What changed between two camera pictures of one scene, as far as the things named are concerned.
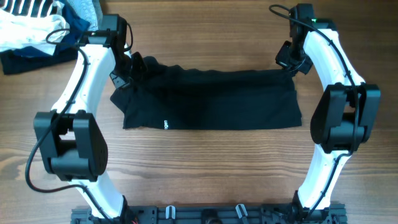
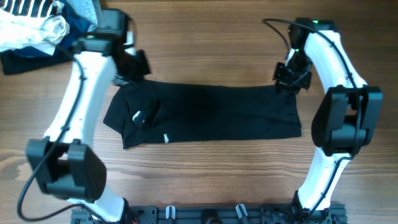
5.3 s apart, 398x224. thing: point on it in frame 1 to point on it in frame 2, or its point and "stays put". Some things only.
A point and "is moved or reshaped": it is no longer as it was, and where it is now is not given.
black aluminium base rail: [210, 214] stays put
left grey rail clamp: [170, 211] stays put
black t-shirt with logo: [165, 97] is moved or reshaped
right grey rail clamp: [240, 210] stays put
